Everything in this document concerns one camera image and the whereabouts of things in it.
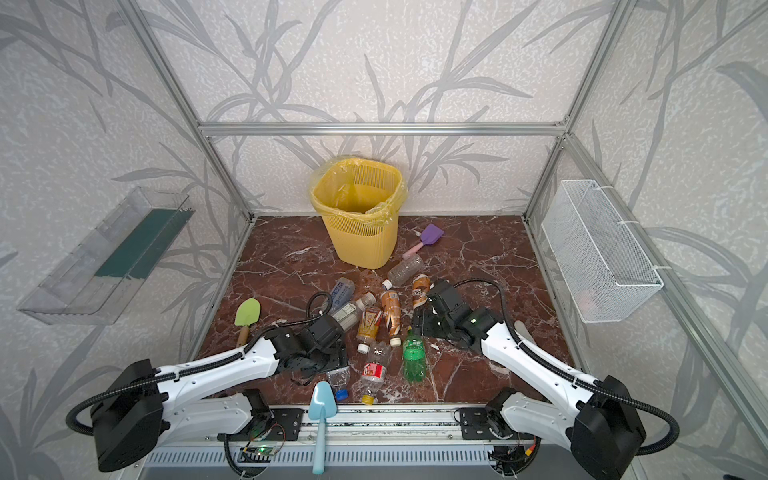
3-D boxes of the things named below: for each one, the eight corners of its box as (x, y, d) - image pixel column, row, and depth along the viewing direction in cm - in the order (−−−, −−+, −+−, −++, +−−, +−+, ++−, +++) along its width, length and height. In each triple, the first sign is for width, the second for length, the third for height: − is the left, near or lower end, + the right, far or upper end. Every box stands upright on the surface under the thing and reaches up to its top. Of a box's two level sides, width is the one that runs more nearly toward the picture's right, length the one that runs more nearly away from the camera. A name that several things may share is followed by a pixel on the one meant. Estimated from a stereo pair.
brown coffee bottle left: (380, 346, 88) (379, 340, 84) (382, 297, 98) (381, 290, 94) (401, 346, 88) (401, 340, 84) (401, 297, 98) (401, 290, 94)
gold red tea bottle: (355, 352, 85) (354, 348, 82) (364, 311, 94) (363, 305, 91) (374, 354, 85) (373, 350, 82) (381, 312, 93) (381, 307, 91)
